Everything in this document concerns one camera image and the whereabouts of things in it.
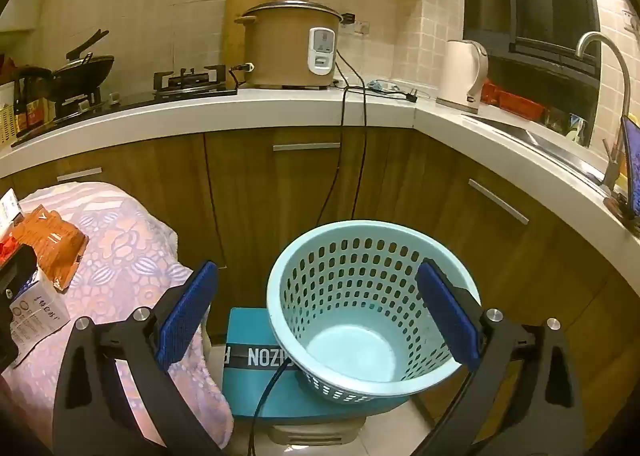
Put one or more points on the white paper carton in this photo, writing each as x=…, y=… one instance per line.
x=37, y=306

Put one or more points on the wall power socket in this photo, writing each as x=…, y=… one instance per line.
x=361, y=26

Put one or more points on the black gas stove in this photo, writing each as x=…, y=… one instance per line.
x=135, y=98

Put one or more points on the steel kitchen sink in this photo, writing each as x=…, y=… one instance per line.
x=550, y=145

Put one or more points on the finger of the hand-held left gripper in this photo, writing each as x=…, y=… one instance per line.
x=17, y=268
x=6, y=343

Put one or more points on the steel kitchen faucet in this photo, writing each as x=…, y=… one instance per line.
x=625, y=85

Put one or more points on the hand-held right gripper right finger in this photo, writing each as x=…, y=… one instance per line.
x=447, y=316

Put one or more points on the beige rice cooker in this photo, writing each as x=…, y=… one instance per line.
x=280, y=45

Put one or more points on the teal cardboard box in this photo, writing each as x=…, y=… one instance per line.
x=245, y=386

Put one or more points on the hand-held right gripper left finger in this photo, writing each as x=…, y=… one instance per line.
x=187, y=316

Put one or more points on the black pot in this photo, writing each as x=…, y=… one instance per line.
x=31, y=80

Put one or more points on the wooden cutting board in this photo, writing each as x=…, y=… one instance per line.
x=240, y=0

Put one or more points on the wooden kitchen cabinet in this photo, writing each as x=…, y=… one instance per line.
x=400, y=175

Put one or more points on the small white box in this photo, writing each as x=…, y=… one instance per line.
x=9, y=208

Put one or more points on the pink floral cloth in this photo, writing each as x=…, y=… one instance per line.
x=130, y=236

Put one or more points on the white electric kettle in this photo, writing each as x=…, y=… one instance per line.
x=462, y=70

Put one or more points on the woven wicker basket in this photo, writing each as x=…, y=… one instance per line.
x=6, y=120

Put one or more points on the light blue perforated basket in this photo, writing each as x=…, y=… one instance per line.
x=350, y=346

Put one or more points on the orange snack packet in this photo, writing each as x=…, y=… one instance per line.
x=50, y=241

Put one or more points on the red label sauce bottle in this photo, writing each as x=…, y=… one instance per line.
x=37, y=114

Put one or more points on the black wok with lid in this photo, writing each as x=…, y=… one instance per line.
x=85, y=73

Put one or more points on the tablet on stand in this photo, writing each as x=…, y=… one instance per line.
x=632, y=165

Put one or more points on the red packet on sill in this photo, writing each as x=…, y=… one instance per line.
x=512, y=100

